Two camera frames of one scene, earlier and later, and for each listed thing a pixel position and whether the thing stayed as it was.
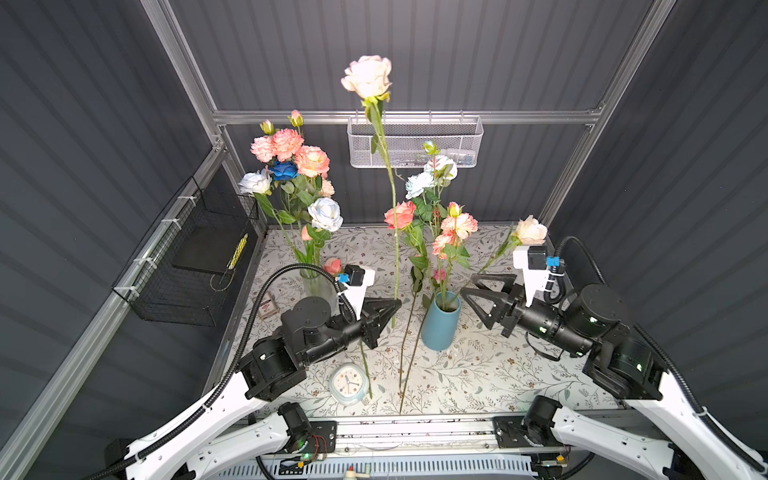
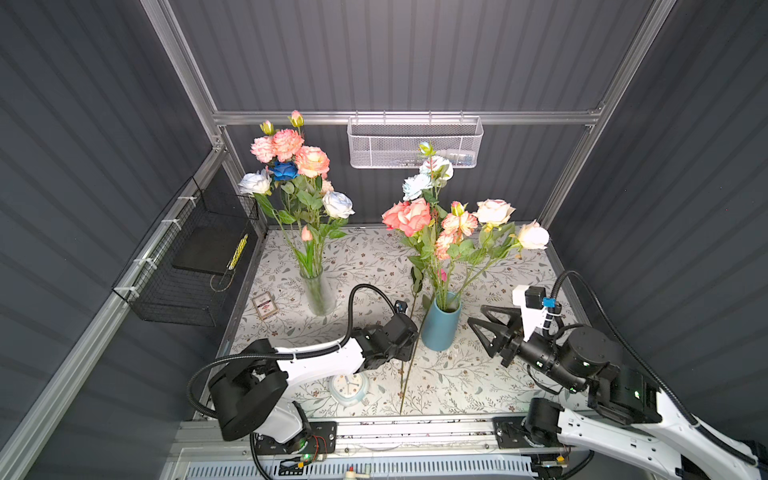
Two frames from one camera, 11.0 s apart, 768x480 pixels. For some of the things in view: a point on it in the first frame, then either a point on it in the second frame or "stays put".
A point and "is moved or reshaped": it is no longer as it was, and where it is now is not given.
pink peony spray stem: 263,147 stays put
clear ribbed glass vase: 318,284 stays put
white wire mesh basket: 407,136 stays put
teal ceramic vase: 441,321 stays put
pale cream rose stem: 371,76 to 492,214
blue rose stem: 283,170 stays put
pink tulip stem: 309,258 stays put
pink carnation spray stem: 447,248 stays put
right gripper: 504,307 to 504,340
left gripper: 373,309 to 405,351
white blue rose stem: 326,217 is moved or reshaped
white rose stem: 260,184 stays put
